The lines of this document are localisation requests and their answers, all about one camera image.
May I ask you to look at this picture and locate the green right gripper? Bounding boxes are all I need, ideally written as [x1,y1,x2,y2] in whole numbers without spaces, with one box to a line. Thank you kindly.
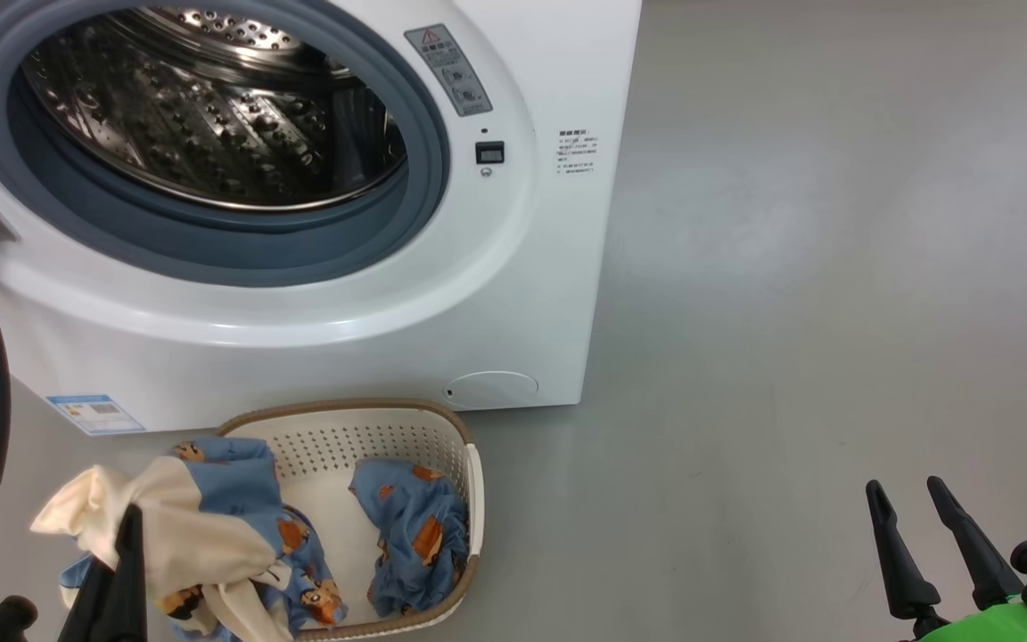
[865,475,1027,642]

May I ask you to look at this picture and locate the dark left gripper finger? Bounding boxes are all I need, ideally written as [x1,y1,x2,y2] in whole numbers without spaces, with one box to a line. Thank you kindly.
[99,504,150,642]
[57,556,115,642]

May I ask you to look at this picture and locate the cream and blue garment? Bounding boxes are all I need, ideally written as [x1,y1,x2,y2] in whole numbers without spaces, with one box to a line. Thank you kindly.
[29,436,350,642]

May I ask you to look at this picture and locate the blue orange-print garment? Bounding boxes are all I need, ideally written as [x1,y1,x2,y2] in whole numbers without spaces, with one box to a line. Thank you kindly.
[349,457,471,619]

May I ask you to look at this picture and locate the cream perforated laundry basket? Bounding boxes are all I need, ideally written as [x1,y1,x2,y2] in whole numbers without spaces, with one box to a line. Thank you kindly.
[215,399,486,642]

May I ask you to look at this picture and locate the white front-load washing machine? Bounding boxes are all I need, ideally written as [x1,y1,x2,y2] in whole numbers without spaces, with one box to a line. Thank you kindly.
[0,0,645,437]

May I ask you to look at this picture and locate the blue energy label sticker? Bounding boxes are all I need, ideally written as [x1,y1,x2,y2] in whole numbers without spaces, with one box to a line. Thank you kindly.
[45,394,147,437]

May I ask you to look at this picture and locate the round white filter cover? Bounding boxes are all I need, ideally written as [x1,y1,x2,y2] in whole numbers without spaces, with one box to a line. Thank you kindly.
[442,371,540,412]

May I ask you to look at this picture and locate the grey warning sticker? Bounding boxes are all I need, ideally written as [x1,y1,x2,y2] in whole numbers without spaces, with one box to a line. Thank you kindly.
[404,24,494,119]

